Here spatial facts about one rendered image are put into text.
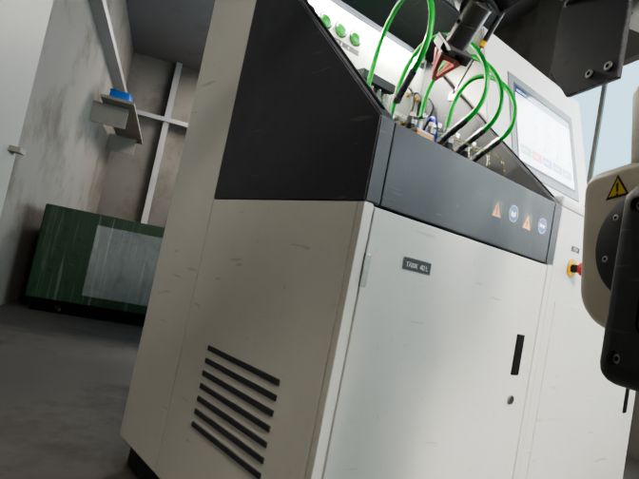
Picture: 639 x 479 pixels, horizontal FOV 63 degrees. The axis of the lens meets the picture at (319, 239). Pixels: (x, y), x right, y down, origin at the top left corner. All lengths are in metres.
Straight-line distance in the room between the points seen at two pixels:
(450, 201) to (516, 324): 0.40
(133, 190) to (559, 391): 7.19
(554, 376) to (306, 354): 0.81
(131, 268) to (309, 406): 3.38
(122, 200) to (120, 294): 4.02
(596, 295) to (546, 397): 1.02
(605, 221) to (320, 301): 0.55
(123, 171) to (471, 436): 7.35
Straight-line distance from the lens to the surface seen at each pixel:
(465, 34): 1.36
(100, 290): 4.28
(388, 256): 0.98
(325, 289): 0.96
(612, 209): 0.57
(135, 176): 8.19
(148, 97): 8.42
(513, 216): 1.31
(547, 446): 1.63
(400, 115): 1.80
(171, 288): 1.53
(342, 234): 0.95
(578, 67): 0.65
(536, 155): 1.95
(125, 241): 4.25
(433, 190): 1.07
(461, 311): 1.18
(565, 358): 1.62
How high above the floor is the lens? 0.64
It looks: 4 degrees up
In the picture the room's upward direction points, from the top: 11 degrees clockwise
